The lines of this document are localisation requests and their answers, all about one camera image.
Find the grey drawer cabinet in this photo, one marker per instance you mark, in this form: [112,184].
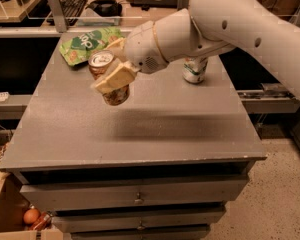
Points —
[166,128]

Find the bottom grey drawer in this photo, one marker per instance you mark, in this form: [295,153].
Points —
[188,232]

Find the red bottle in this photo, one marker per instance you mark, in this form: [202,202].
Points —
[42,222]

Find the top grey drawer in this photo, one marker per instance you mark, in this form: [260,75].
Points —
[134,193]

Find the grey drawer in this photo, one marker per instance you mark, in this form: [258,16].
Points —
[188,232]
[141,218]
[134,193]

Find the green chip bag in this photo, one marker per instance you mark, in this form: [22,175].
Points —
[80,48]

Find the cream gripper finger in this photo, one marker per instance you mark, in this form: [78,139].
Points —
[118,75]
[116,50]

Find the black keyboard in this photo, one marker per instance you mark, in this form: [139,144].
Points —
[72,9]

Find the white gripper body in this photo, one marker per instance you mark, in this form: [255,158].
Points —
[142,47]

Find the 7up can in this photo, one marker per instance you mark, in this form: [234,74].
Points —
[194,69]

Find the orange soda can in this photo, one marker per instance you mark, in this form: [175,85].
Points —
[101,65]

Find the middle grey drawer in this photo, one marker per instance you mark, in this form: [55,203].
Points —
[141,218]

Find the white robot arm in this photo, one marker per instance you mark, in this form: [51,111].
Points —
[208,28]

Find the black headphones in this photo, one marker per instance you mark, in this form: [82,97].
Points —
[106,8]

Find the left metal bracket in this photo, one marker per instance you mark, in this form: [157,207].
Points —
[58,16]

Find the orange ball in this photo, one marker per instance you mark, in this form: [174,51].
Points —
[31,215]

